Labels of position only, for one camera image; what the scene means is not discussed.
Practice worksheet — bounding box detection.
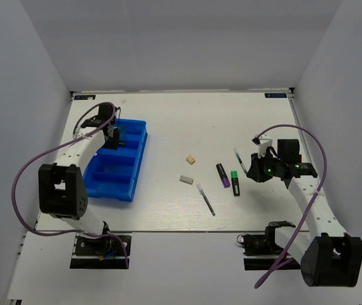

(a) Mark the green cap black highlighter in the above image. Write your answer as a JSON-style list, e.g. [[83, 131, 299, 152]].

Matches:
[[231, 170, 240, 196]]

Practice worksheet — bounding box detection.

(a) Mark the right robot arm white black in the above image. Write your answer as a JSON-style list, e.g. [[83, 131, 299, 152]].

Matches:
[[247, 135, 362, 287]]

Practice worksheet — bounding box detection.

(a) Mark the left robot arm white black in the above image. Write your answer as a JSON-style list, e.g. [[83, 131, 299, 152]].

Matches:
[[38, 102, 121, 254]]

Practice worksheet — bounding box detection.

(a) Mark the blue transparent tape roll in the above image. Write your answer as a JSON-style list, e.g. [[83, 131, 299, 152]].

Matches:
[[117, 125, 126, 142]]

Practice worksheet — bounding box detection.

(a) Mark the green ink pen refill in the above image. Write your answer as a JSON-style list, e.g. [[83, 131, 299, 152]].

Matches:
[[233, 147, 246, 172]]

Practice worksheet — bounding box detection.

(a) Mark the left table corner label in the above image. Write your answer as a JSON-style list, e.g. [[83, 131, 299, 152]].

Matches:
[[74, 95, 96, 100]]

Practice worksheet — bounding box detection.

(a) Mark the table corner label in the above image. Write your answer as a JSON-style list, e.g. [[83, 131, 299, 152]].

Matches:
[[74, 95, 96, 100], [264, 93, 287, 98]]

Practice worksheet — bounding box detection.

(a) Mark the purple cap black highlighter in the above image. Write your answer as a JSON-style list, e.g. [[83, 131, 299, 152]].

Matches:
[[216, 163, 231, 188]]

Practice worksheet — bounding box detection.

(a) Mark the blue plastic compartment tray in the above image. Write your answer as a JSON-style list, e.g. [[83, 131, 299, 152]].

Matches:
[[84, 119, 148, 202]]

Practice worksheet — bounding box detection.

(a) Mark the blue ink pen refill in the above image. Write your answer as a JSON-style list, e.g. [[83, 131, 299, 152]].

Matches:
[[196, 184, 216, 216]]

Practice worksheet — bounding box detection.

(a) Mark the small tan eraser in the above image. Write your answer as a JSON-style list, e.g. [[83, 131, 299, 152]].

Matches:
[[186, 156, 196, 165]]

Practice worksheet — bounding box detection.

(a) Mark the right table corner label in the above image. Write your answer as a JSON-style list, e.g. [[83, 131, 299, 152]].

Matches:
[[264, 93, 287, 98]]

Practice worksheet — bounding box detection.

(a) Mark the grey white eraser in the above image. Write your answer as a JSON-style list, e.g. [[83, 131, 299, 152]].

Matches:
[[180, 175, 194, 185]]

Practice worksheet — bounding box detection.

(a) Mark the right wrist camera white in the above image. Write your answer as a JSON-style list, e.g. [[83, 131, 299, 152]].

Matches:
[[252, 134, 272, 158]]

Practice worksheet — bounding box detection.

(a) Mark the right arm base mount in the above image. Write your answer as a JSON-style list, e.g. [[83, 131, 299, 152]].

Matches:
[[236, 233, 283, 271]]

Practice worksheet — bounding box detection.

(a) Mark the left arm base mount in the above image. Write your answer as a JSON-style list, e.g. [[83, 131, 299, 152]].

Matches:
[[70, 235, 131, 269]]

